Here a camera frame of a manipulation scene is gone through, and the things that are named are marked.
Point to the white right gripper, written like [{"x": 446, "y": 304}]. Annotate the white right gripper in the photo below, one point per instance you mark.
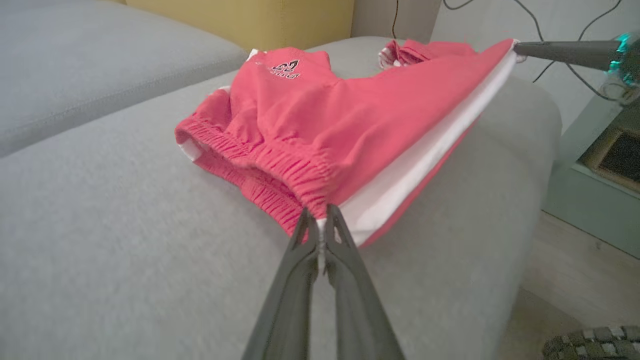
[{"x": 631, "y": 65}]

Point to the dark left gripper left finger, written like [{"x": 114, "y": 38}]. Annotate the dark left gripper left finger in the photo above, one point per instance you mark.
[{"x": 285, "y": 320}]

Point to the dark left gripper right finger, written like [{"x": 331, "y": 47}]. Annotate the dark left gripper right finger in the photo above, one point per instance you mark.
[{"x": 357, "y": 320}]

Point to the red basketball jersey number 23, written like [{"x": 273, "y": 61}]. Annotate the red basketball jersey number 23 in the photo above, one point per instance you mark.
[{"x": 430, "y": 50}]

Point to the red shorts white side stripes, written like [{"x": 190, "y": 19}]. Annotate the red shorts white side stripes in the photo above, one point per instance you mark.
[{"x": 350, "y": 125}]

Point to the pale green cabinet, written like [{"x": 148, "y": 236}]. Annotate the pale green cabinet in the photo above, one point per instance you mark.
[{"x": 575, "y": 200}]

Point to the grey sofa seat cushion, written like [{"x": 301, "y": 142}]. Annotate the grey sofa seat cushion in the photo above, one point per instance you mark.
[{"x": 125, "y": 240}]

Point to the checked woven floor mat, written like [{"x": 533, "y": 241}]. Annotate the checked woven floor mat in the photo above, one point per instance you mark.
[{"x": 595, "y": 345}]

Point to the yellow pillow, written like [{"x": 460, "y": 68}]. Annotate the yellow pillow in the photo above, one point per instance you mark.
[{"x": 250, "y": 20}]

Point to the grey sofa back cushion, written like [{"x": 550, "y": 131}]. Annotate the grey sofa back cushion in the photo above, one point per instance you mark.
[{"x": 90, "y": 65}]

